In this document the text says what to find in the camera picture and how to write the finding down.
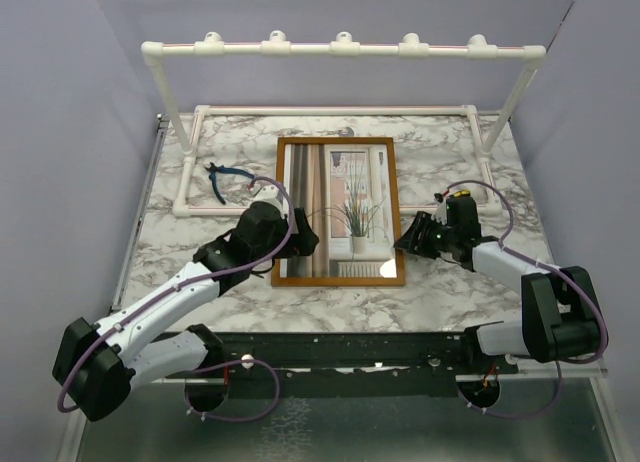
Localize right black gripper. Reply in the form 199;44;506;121
394;210;458;260

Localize brown wooden picture frame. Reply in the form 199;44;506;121
271;137;406;288

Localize yellow black screwdriver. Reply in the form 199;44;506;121
449;190;471;198

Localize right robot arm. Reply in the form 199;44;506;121
394;190;608;373

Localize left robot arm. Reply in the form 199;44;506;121
52;201;319;421

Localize white PVC pipe rack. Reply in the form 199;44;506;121
141;30;547;218

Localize silver open-end wrench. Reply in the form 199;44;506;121
336;127;354;137

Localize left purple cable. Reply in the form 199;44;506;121
55;176;296;423

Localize purple cable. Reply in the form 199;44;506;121
55;176;296;423
434;180;606;419

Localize blue handled pliers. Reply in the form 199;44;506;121
203;161;255;205

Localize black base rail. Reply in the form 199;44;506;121
179;331;531;398

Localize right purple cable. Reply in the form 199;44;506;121
434;180;606;419

